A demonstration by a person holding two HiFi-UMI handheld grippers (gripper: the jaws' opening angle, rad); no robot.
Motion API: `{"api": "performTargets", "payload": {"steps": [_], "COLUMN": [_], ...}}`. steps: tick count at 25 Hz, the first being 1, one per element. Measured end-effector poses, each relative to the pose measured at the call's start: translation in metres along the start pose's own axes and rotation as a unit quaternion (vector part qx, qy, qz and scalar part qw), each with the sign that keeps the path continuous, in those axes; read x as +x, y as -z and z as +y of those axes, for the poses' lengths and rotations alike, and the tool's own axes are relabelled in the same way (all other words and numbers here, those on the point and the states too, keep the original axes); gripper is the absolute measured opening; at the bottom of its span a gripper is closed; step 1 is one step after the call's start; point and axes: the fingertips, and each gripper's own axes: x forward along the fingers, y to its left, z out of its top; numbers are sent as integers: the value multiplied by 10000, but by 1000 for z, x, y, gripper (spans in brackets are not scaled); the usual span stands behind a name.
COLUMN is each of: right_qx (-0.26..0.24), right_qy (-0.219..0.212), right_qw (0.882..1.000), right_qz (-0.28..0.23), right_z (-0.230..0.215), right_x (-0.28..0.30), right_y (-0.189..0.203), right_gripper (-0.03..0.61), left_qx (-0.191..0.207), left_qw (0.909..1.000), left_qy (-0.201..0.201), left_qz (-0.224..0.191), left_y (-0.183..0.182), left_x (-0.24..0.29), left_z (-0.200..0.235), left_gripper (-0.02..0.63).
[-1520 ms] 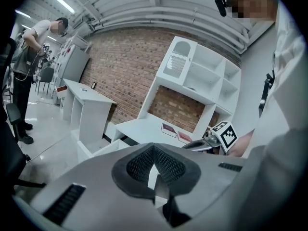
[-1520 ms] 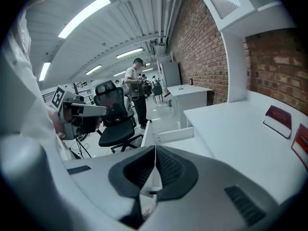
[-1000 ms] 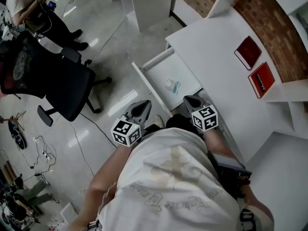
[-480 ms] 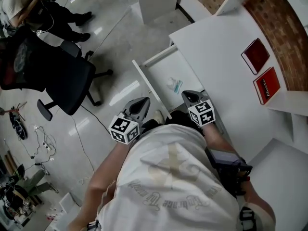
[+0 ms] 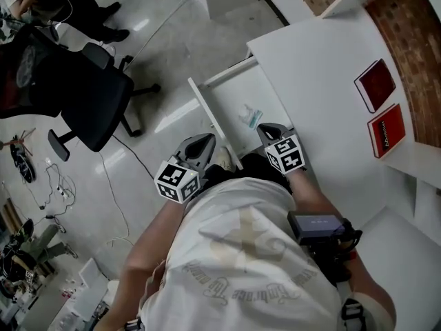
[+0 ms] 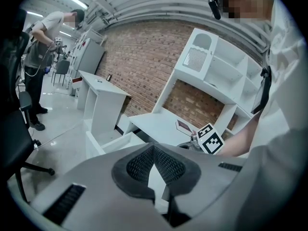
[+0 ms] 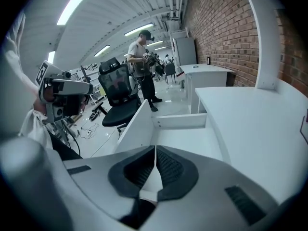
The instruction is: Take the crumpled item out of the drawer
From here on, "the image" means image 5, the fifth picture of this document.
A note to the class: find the white box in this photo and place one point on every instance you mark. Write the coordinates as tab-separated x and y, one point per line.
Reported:
93	276

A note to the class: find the dark red book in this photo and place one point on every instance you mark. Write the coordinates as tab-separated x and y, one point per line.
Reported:
377	85

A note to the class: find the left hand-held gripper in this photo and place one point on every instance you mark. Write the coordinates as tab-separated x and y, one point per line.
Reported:
179	183

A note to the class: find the person's left forearm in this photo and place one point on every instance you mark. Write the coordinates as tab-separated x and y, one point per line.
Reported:
148	250

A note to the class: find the red floor stand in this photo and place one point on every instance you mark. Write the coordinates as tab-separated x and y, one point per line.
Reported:
19	150

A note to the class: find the person's right forearm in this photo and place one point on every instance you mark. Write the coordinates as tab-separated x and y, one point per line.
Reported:
311	195

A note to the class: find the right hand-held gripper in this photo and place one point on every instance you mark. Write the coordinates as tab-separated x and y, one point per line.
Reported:
287	153

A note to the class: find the white printed t-shirt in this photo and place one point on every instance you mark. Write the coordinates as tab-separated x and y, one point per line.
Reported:
241	260

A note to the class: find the black office chair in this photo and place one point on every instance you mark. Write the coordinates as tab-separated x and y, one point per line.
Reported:
86	91

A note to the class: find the person's black trousers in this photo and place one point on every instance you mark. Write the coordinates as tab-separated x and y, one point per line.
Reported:
255	169

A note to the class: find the bright red book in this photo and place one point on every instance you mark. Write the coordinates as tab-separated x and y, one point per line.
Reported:
387	131

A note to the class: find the white drawer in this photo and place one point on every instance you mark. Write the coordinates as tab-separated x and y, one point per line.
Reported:
241	91

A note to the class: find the person's white shoe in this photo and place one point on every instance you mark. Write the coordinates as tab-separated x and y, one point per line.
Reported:
224	157

